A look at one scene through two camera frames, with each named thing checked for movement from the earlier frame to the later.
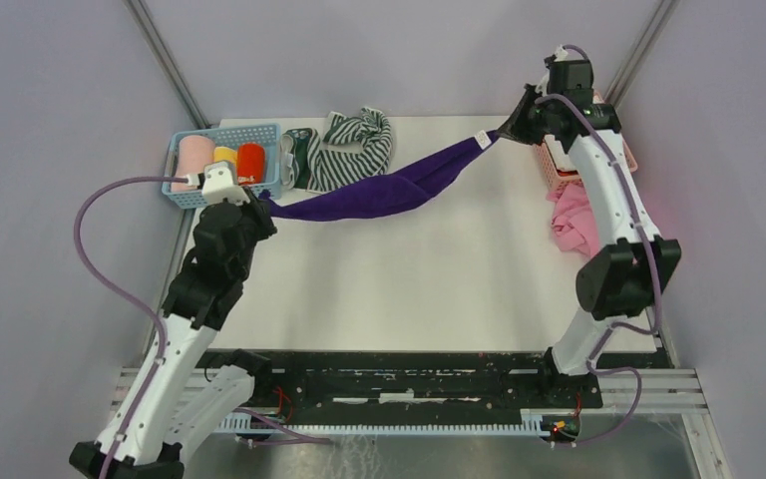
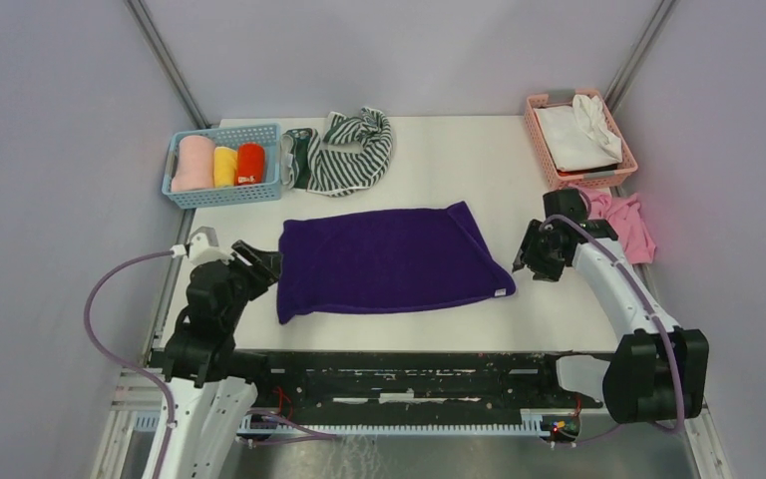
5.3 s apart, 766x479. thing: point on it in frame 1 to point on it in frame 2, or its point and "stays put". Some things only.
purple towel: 387,193 to 384,258
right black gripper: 514,127 to 551,272
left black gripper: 260,210 to 259,271
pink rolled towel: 193,153 stays put
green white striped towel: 328,168 stays put
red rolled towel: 251,164 stays put
